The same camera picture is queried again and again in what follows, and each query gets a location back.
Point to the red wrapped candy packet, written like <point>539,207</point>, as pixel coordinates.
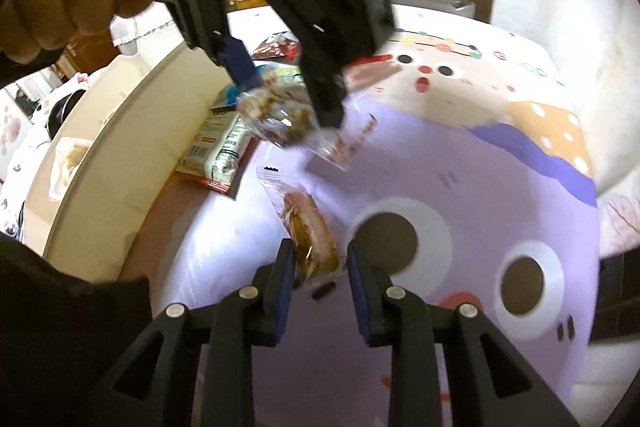
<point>275,47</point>

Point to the yellow green label snack packet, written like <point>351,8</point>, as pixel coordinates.
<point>280,74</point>

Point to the red white barcode snack packet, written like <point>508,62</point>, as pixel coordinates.
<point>215,152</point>

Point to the clear packet brown bread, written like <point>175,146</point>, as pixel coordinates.
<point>305,227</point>

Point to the white floral bedsheet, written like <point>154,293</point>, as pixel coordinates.
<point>15,132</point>

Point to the clear packet dark rice crackers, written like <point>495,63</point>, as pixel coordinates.
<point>280,117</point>

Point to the blue white snack packet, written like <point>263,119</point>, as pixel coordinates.
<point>227,96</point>

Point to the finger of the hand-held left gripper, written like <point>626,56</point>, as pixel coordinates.
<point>325,32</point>
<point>240,62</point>

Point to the clear packet pale crumbly snack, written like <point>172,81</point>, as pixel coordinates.
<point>67,162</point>

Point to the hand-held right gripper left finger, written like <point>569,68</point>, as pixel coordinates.
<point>285,292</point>

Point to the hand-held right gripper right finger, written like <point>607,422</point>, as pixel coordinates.
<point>357,292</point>

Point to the purple printed blanket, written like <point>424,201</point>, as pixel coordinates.
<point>425,192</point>

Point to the white plastic tray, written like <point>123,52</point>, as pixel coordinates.
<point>150,107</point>

